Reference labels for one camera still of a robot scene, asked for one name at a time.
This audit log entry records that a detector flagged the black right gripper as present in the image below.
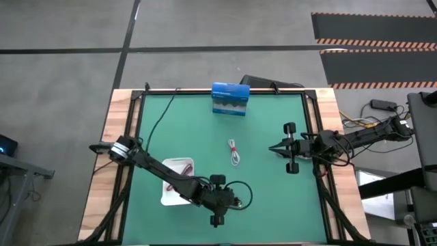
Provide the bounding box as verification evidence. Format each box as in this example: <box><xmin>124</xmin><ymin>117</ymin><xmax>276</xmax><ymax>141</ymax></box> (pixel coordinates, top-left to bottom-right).
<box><xmin>268</xmin><ymin>122</ymin><xmax>317</xmax><ymax>174</ymax></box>

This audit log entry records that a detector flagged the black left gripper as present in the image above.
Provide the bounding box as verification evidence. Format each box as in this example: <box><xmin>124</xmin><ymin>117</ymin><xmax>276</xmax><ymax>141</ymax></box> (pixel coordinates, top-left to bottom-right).
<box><xmin>199</xmin><ymin>174</ymin><xmax>244</xmax><ymax>228</ymax></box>

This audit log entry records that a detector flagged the white plastic tray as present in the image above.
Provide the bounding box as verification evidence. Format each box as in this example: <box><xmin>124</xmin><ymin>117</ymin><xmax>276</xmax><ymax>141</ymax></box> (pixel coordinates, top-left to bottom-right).
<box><xmin>160</xmin><ymin>156</ymin><xmax>195</xmax><ymax>207</ymax></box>

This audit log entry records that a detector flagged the black monitor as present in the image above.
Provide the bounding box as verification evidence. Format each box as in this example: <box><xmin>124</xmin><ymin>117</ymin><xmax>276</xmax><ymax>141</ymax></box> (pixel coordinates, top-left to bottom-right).
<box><xmin>238</xmin><ymin>74</ymin><xmax>305</xmax><ymax>91</ymax></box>

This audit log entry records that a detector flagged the blue PlayStation controller box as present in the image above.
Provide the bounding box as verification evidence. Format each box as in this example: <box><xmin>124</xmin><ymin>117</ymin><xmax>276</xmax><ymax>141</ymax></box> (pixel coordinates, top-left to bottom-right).
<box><xmin>210</xmin><ymin>81</ymin><xmax>251</xmax><ymax>118</ymax></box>

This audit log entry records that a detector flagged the white sheet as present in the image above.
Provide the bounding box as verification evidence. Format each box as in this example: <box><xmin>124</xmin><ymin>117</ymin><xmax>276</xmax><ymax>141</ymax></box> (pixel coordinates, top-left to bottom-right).
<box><xmin>354</xmin><ymin>169</ymin><xmax>397</xmax><ymax>221</ymax></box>

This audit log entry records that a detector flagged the black power adapter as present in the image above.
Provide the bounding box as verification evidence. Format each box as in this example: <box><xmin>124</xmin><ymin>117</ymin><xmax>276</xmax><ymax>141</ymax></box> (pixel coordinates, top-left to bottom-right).
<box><xmin>369</xmin><ymin>98</ymin><xmax>399</xmax><ymax>112</ymax></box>

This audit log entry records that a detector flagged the black beam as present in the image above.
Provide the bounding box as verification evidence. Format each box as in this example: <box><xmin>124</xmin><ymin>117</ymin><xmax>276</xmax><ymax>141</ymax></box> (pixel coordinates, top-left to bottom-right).
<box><xmin>358</xmin><ymin>167</ymin><xmax>426</xmax><ymax>201</ymax></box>

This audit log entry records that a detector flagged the black mat orange striped edge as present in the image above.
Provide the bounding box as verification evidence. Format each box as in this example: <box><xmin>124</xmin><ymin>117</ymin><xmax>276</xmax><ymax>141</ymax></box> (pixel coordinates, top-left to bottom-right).
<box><xmin>311</xmin><ymin>12</ymin><xmax>437</xmax><ymax>50</ymax></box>
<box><xmin>320</xmin><ymin>49</ymin><xmax>437</xmax><ymax>90</ymax></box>

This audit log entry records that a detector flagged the grey cart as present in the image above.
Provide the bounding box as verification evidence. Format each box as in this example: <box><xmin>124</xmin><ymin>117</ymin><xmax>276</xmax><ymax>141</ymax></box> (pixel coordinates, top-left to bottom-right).
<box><xmin>406</xmin><ymin>90</ymin><xmax>437</xmax><ymax>225</ymax></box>

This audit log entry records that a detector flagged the grey metal table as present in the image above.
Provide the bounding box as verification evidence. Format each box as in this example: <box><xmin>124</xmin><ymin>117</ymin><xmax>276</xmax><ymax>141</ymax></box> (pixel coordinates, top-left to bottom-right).
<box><xmin>0</xmin><ymin>152</ymin><xmax>56</xmax><ymax>246</ymax></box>

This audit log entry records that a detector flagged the black device blue light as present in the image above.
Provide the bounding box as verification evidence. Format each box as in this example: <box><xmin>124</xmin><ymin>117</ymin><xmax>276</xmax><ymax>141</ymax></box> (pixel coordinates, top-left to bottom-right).
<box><xmin>0</xmin><ymin>134</ymin><xmax>19</xmax><ymax>159</ymax></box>

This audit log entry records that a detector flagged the black aluminium table frame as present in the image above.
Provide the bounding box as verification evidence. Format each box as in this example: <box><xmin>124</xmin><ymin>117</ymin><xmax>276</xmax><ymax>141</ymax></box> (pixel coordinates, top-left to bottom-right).
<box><xmin>80</xmin><ymin>87</ymin><xmax>371</xmax><ymax>246</ymax></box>

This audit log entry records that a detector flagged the white USB-C cable red tie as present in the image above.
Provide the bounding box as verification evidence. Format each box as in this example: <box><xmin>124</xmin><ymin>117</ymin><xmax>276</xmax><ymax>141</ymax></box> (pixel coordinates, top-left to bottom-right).
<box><xmin>227</xmin><ymin>138</ymin><xmax>241</xmax><ymax>167</ymax></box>

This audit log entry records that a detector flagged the yellow floor cable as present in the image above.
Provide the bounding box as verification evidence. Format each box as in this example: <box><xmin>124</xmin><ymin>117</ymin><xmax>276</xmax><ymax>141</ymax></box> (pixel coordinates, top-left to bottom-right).
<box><xmin>339</xmin><ymin>109</ymin><xmax>376</xmax><ymax>130</ymax></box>

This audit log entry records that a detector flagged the thin black cable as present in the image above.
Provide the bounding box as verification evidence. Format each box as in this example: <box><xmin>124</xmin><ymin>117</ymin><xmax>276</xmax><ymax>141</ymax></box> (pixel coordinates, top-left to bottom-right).
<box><xmin>145</xmin><ymin>87</ymin><xmax>182</xmax><ymax>153</ymax></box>

